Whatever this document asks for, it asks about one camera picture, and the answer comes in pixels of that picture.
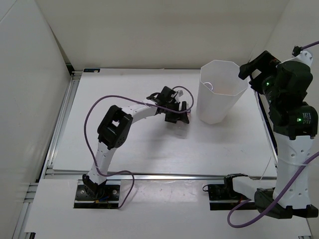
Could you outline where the aluminium left frame rail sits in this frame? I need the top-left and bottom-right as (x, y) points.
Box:
(49, 74), (80, 150)

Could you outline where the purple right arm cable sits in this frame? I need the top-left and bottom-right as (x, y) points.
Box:
(227, 41), (319, 229)

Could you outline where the aluminium frame rail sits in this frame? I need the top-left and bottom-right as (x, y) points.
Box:
(49, 74), (80, 150)
(49, 170), (277, 180)

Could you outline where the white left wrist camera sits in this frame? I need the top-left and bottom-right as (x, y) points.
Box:
(176, 90), (183, 98)

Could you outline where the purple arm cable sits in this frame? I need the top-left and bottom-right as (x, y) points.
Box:
(227, 41), (319, 229)
(84, 86), (194, 209)

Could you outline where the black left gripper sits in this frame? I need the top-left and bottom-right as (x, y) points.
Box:
(162, 101), (188, 123)

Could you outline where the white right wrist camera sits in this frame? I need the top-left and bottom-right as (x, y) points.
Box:
(292, 46), (313, 67)

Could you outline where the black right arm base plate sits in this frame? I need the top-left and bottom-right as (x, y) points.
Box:
(202, 184), (248, 211)

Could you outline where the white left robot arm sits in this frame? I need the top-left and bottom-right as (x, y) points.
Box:
(82, 86), (194, 200)

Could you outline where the aluminium front frame rail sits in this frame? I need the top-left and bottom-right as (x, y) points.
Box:
(49, 170), (277, 180)

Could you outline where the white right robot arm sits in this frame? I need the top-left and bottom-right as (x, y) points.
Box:
(224, 47), (319, 219)

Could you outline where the clear bottle red-blue label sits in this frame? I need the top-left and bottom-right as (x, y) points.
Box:
(174, 110), (191, 138)

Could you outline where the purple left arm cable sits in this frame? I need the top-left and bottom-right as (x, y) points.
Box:
(84, 86), (194, 209)

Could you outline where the clear unlabelled plastic bottle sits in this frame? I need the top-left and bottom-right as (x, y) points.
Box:
(203, 82), (213, 91)

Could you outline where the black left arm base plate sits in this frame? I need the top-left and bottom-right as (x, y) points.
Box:
(73, 181), (121, 209)

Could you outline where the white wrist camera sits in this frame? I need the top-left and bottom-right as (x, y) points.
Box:
(292, 46), (313, 67)
(176, 90), (183, 98)

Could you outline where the white octagonal plastic bin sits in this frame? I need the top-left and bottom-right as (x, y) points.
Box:
(196, 60), (248, 124)

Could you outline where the blue label sticker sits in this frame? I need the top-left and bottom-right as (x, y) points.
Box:
(83, 68), (100, 73)

